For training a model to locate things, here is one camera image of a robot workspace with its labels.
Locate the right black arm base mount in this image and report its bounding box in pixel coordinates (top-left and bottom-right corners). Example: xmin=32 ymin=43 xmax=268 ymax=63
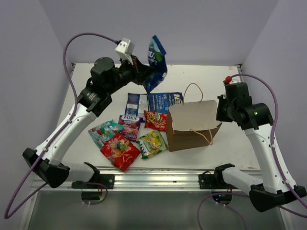
xmin=198 ymin=171 xmax=224 ymax=189

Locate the Burts sea salt chips bag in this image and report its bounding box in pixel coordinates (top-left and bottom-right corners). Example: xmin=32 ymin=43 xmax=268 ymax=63
xmin=144 ymin=35 xmax=167 ymax=93

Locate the teal red candy bag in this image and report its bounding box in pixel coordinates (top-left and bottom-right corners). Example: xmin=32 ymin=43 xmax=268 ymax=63
xmin=88 ymin=120 xmax=123 ymax=149

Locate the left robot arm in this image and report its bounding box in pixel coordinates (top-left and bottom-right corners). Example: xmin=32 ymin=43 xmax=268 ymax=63
xmin=23 ymin=56 xmax=154 ymax=188

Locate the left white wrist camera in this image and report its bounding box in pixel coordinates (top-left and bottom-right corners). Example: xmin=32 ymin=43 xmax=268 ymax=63
xmin=115 ymin=38 xmax=135 ymax=65

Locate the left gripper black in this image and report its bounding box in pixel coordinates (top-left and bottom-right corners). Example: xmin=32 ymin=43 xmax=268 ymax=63
xmin=106 ymin=54 xmax=154 ymax=94

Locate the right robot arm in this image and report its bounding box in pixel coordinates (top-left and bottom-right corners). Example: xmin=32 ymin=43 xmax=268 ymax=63
xmin=213 ymin=82 xmax=307 ymax=212

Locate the red fruit candy bag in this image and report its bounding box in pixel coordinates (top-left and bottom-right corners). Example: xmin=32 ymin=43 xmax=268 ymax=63
xmin=100 ymin=133 xmax=141 ymax=172

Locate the red snack sticks bag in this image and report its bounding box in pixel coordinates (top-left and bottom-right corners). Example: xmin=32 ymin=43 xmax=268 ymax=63
xmin=144 ymin=111 xmax=167 ymax=132

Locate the brown paper bag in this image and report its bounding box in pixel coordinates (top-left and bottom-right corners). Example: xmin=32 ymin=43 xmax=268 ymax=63
xmin=166 ymin=91 xmax=222 ymax=152

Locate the purple Fox's berries candy bag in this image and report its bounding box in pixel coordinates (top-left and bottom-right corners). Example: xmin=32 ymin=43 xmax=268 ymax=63
xmin=118 ymin=115 xmax=142 ymax=142

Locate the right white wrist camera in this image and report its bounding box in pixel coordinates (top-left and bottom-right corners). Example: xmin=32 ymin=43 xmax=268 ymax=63
xmin=223 ymin=76 xmax=241 ymax=85

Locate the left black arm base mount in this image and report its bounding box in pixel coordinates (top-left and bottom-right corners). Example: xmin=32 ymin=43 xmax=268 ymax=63
xmin=71 ymin=174 xmax=115 ymax=189

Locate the blue spicy chilli chips bag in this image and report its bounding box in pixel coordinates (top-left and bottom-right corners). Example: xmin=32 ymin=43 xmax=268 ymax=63
xmin=125 ymin=93 xmax=149 ymax=118

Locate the blue Kettle chips bag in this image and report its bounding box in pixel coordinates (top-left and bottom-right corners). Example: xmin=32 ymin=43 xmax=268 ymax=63
xmin=147 ymin=92 xmax=183 ymax=114

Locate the yellow green Fox's candy bag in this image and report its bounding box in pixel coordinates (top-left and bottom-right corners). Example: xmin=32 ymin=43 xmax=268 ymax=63
xmin=138 ymin=130 xmax=168 ymax=160

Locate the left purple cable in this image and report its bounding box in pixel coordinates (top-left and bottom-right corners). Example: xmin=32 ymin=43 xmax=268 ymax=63
xmin=4 ymin=33 xmax=119 ymax=219

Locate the purple cable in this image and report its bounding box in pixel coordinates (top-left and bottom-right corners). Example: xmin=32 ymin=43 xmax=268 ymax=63
xmin=231 ymin=73 xmax=307 ymax=219
xmin=4 ymin=33 xmax=119 ymax=219

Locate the aluminium rail frame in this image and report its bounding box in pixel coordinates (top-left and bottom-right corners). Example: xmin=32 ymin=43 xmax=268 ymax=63
xmin=24 ymin=62 xmax=272 ymax=192

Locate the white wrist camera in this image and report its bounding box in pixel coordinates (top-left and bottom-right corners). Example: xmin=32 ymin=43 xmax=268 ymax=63
xmin=223 ymin=76 xmax=241 ymax=85
xmin=115 ymin=38 xmax=135 ymax=65

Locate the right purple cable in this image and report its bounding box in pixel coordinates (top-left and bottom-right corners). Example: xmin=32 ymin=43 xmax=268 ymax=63
xmin=231 ymin=73 xmax=307 ymax=219

